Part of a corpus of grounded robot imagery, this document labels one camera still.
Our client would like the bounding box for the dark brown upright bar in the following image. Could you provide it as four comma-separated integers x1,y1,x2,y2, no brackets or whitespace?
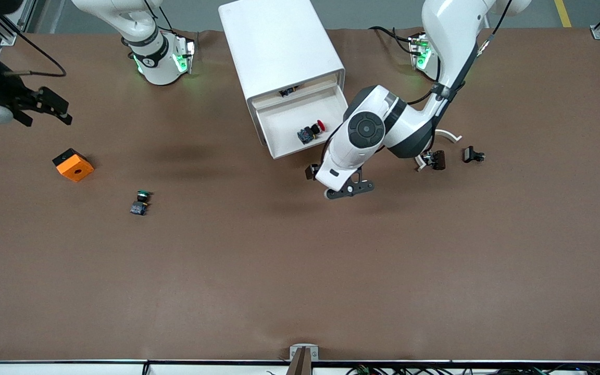
286,347,313,375

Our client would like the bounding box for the red push button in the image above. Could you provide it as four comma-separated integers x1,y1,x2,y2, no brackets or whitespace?
297,119,327,146

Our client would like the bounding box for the white plastic drawer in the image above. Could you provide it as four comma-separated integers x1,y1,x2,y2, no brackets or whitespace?
252,74,339,108
252,83,351,160

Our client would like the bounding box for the white drawer cabinet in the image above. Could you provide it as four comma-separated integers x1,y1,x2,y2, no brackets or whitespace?
218,0,346,146

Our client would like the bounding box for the green push button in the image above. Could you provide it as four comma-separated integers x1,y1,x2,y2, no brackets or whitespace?
130,190,154,216

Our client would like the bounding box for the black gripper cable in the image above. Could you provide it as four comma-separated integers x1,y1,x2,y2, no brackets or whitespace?
0,13,67,78
407,0,513,106

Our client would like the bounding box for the dark brown electrical component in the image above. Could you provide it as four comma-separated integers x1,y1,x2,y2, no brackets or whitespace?
421,149,446,171

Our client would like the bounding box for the black arm base cable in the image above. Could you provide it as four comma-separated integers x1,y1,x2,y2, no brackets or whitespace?
369,25,426,55

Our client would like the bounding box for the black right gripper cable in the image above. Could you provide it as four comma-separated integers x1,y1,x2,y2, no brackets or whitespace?
0,13,67,78

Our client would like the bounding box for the white curved plastic arc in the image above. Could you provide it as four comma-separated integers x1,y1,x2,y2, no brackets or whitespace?
416,128,463,172

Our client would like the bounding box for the orange box with hole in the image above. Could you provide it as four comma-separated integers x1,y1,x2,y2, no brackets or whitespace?
52,148,95,183

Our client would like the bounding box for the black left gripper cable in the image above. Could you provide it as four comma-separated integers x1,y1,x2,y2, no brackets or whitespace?
407,0,513,106

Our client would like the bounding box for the white table edge rail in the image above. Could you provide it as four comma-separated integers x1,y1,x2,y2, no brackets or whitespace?
0,360,600,375

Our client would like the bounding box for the brown table cover sheet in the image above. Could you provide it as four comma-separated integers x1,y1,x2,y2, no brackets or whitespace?
0,27,600,363

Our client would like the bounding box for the grey metal mount bracket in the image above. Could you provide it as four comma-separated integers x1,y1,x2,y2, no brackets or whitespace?
289,344,320,361

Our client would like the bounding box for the yellow floor tape strip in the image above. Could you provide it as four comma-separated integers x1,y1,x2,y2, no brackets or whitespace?
554,0,572,28

